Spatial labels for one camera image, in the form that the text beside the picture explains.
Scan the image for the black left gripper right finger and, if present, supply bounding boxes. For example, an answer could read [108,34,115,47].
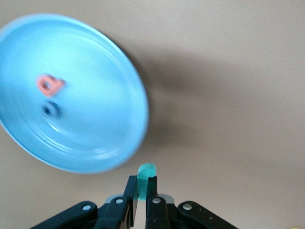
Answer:
[145,176,239,229]

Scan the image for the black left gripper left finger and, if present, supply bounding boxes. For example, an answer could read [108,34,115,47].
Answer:
[30,175,139,229]

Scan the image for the teal letter j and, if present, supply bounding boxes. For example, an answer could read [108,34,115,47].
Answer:
[137,163,158,201]

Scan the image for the blue letter o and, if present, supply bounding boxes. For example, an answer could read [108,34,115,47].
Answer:
[41,101,61,119]

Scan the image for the pink letter p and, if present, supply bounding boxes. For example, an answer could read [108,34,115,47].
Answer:
[35,73,66,97]

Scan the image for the blue plate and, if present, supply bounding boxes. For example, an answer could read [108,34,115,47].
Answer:
[0,13,150,175]

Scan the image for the brown table cover sheet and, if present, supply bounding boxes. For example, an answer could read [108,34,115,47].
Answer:
[0,0,305,229]

